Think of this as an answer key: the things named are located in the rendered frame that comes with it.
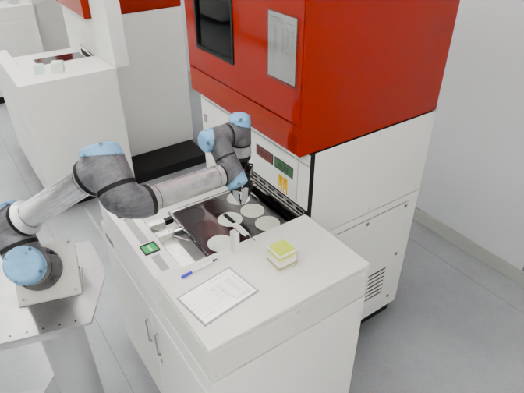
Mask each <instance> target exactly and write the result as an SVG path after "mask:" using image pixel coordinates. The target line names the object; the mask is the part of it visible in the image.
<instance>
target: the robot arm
mask: <svg viewBox="0 0 524 393"><path fill-rule="evenodd" d="M198 144H199V146H200V149H202V151H203V152H205V153H211V154H212V156H213V158H214V161H215V163H216V165H213V166H211V167H208V168H204V169H201V170H199V171H196V172H191V173H189V174H186V175H182V176H179V177H177V178H174V179H169V180H167V181H164V182H160V183H158V184H155V185H152V186H150V185H148V184H143V185H141V186H139V185H138V183H137V181H136V179H135V177H134V174H133V172H132V170H131V168H130V166H129V163H128V161H127V160H126V156H125V153H123V151H122V148H121V147H120V145H119V144H118V143H116V142H113V141H105V142H100V143H95V144H91V145H89V146H87V147H84V148H83V149H81V150H80V151H79V158H80V160H78V161H77V162H76V163H75V164H74V165H73V170H72V171H71V172H70V173H69V174H67V175H65V176H63V177H62V178H60V179H59V180H58V181H56V182H54V183H53V184H51V185H50V186H48V187H47V188H45V189H43V190H42V191H40V192H39V193H37V194H36V195H34V196H32V197H31V198H30V199H29V200H26V201H25V200H7V201H5V202H3V203H1V204H0V255H1V258H2V260H3V262H2V270H3V272H4V274H5V276H6V277H7V278H8V279H9V280H10V281H11V282H13V283H15V284H17V285H22V286H23V287H24V288H26V289H29V290H33V291H41V290H45V289H49V288H51V287H52V286H53V285H54V284H55V283H56V282H57V281H58V280H59V279H60V277H61V275H62V269H63V266H62V260H61V258H60V256H59V255H58V254H57V253H56V252H55V251H54V250H51V249H49V248H47V247H43V246H41V244H40V242H39V240H38V237H37V235H36V233H38V232H39V231H40V230H41V229H42V226H43V223H45V222H46V221H48V220H50V219H51V218H53V217H54V216H56V215H57V214H60V213H61V212H63V211H64V210H66V209H68V208H69V207H71V206H72V205H74V204H76V203H78V202H79V201H81V200H82V199H84V198H86V197H88V196H89V195H91V196H93V197H96V196H97V197H98V199H99V201H100V203H101V205H102V206H103V207H104V208H105V209H106V210H107V211H109V212H110V213H112V214H114V215H117V216H119V217H122V218H130V219H141V218H149V217H151V216H153V215H156V214H157V213H158V212H159V210H160V209H162V208H165V207H168V206H171V205H173V204H177V203H179V202H182V201H184V200H188V199H190V198H193V197H196V196H199V195H201V194H203V193H207V192H210V191H211V190H214V189H218V188H220V187H223V186H226V187H228V189H229V190H230V192H231V194H232V195H233V196H234V198H235V200H236V201H237V203H238V204H239V205H243V204H244V203H245V202H246V201H247V199H248V197H249V195H250V193H251V191H252V188H253V184H252V181H253V180H250V174H251V175H252V178H253V164H252V163H249V159H251V120H250V116H249V115H248V114H246V113H245V112H234V113H232V114H231V115H230V116H229V120H228V122H226V123H225V124H222V125H219V126H215V127H212V128H209V129H205V130H204V131H201V132H200V133H199V135H198ZM250 165H251V166H250ZM242 186H243V188H242ZM240 190H241V192H242V194H243V195H242V201H241V199H240V194H239V191H240Z"/></svg>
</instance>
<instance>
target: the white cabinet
mask: <svg viewBox="0 0 524 393"><path fill-rule="evenodd" d="M101 225H102V223H101ZM102 228H103V232H104V238H105V242H106V245H107V248H108V255H109V258H110V261H111V265H112V270H113V275H114V278H115V283H116V287H117V290H118V294H119V300H120V303H121V307H122V313H123V316H124V320H125V323H126V330H127V333H128V336H129V338H130V340H131V341H132V343H133V345H134V347H135V348H136V350H137V352H138V353H139V355H140V358H141V359H142V360H143V363H144V364H145V366H146V368H147V369H148V371H149V373H150V375H151V376H152V378H153V380H154V382H155V384H156V385H157V386H158V389H159V391H160V392H161V393H349V386H350V381H351V376H352V368H353V364H354V359H355V354H356V345H357V341H358V336H359V327H360V322H361V317H362V313H363V304H364V299H365V295H363V296H361V297H359V298H358V299H356V300H354V301H353V302H351V303H349V304H348V305H346V306H343V307H342V308H341V309H339V310H337V311H335V312H334V313H332V314H330V315H329V316H327V317H325V318H324V319H322V320H319V321H318V322H316V323H315V324H313V325H311V326H309V327H308V328H306V329H304V330H303V331H301V332H300V333H298V334H296V335H294V336H292V337H291V338H289V339H287V340H285V341H284V342H282V343H280V344H279V345H276V346H275V347H274V348H272V349H270V350H268V351H266V352H265V353H263V354H261V355H259V356H258V357H256V358H255V359H252V360H250V361H249V362H248V363H246V364H244V365H242V366H241V367H239V368H237V369H235V370H233V371H232V372H231V373H229V374H226V375H225V376H223V377H221V378H220V379H218V380H216V381H215V382H213V383H212V382H210V380H209V379H208V377H207V375H206V374H205V373H204V372H203V370H202V369H201V367H200V365H199V364H198V362H197V361H196V360H195V358H194V357H193V355H192V354H191V352H190V351H189V350H188V348H187V347H186V345H185V343H184V342H183V340H182V339H181V338H180V337H179V335H178V333H177V332H176V330H175V329H174V328H173V326H172V324H171V323H170V321H169V320H168V318H167V317H166V316H165V314H164V313H163V311H162V310H160V308H159V307H158V305H157V304H156V302H155V301H154V300H153V298H152V297H151V295H150V293H149V292H148V291H147V289H146V288H145V286H144V285H143V283H142V281H141V280H140V279H139V278H138V276H137V275H136V273H135V271H134V270H133V269H132V267H131V266H130V264H129V262H128V261H127V259H126V258H125V257H124V256H123V254H122V252H121V251H120V249H119V248H118V247H117V245H116V244H115V242H114V240H113V239H112V237H111V236H110V235H109V234H108V232H107V230H106V229H105V227H104V226H103V225H102Z"/></svg>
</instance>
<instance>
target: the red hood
mask: <svg viewBox="0 0 524 393"><path fill-rule="evenodd" d="M459 3H460V0H184V4H185V13H186V30H187V40H188V49H189V63H190V75H191V84H192V88H193V89H194V90H195V91H197V92H199V93H200V94H202V95H203V96H205V97H206V98H208V99H209V100H211V101H213V102H214V103H215V104H217V105H219V106H220V107H222V108H223V109H225V110H226V111H228V112H230V113H231V114H232V113H234V112H245V113H246V114H248V115H249V116H250V120H251V126H252V127H253V128H254V129H256V130H257V131H259V132H260V133H262V134H264V135H265V136H267V137H268V138H270V139H271V140H273V141H274V142H275V143H278V144H279V145H281V146H282V147H284V148H285V149H286V150H288V151H290V152H292V153H293V154H294V155H296V156H297V157H299V158H301V157H303V156H305V155H308V154H312V153H314V152H316V151H319V150H323V149H325V148H327V147H331V146H334V145H336V144H338V143H342V142H345V141H347V140H351V139H353V138H356V137H358V136H362V135H364V134H367V133H371V132H373V131H375V130H378V129H382V128H384V127H386V126H390V125H393V124H395V123H397V122H401V121H404V120H406V119H410V118H412V117H415V116H418V115H421V114H423V113H426V112H430V111H432V110H434V109H436V108H437V102H438V98H439V94H440V90H441V84H442V80H443V76H444V70H445V66H446V62H447V59H448V53H449V48H450V45H451V39H452V34H453V31H454V27H455V21H456V17H457V13H458V10H459Z"/></svg>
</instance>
